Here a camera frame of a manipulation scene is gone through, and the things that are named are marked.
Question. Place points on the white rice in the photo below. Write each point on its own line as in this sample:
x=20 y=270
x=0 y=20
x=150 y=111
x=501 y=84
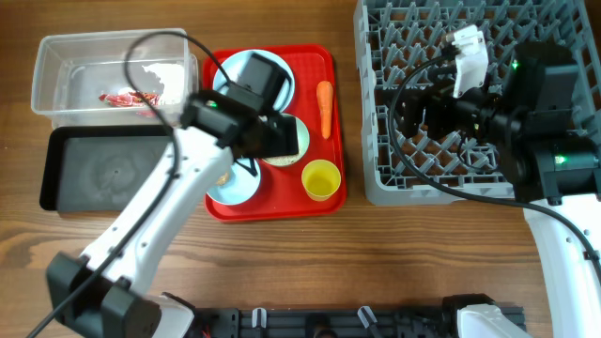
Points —
x=282 y=161

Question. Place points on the clear plastic bin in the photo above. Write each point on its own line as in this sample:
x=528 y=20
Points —
x=73 y=70

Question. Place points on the red wrapper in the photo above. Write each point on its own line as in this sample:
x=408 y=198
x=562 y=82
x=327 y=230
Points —
x=130 y=99

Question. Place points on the green bowl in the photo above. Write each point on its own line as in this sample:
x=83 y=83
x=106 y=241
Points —
x=303 y=135

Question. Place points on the grey dishwasher rack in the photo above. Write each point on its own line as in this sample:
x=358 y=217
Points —
x=392 y=38

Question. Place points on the small light blue bowl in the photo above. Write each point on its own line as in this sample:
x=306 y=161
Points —
x=245 y=178

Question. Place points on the black plastic tray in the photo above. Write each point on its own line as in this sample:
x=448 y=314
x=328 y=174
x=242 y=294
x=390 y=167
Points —
x=98 y=168

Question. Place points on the brown food scrap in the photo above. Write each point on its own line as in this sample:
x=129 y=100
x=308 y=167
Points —
x=223 y=179

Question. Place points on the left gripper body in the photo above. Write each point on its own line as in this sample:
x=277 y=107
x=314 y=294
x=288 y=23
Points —
x=275 y=141

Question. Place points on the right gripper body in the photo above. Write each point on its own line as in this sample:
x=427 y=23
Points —
x=435 y=120

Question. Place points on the large light blue plate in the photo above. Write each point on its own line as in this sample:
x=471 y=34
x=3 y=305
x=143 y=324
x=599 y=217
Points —
x=230 y=70

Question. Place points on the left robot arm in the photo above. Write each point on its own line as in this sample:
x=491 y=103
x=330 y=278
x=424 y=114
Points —
x=102 y=293

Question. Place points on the yellow plastic cup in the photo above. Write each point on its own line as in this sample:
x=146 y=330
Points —
x=321 y=179

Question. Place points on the orange carrot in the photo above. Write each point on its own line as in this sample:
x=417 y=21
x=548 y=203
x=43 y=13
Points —
x=324 y=95

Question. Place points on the white tissue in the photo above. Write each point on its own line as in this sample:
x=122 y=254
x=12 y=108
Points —
x=171 y=76

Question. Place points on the red serving tray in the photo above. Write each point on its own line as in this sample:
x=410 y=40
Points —
x=280 y=193

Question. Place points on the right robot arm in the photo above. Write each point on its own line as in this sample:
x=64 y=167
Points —
x=554 y=172

